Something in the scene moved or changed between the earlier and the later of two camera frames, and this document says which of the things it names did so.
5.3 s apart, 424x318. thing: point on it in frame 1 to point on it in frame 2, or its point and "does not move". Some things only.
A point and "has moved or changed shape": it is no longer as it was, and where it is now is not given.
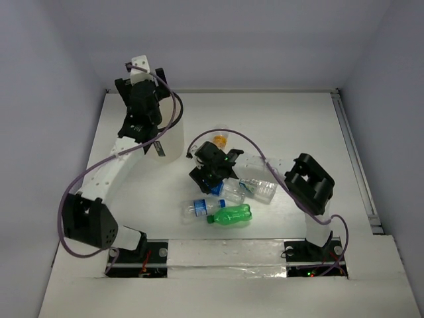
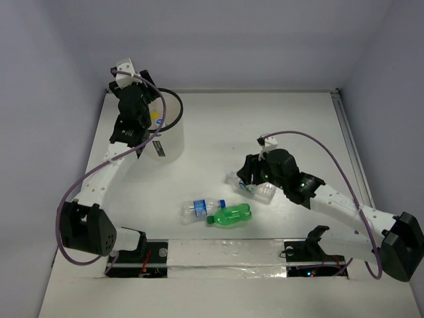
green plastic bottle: x=232 y=214 does not move
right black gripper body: x=211 y=169 to x=263 y=167
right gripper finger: x=205 y=181 to x=246 y=171
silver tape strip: x=226 y=258 does not move
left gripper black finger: x=163 y=91 to x=151 y=91
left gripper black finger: x=124 y=87 to x=114 y=87
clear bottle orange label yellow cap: x=220 y=139 has moved or changed shape
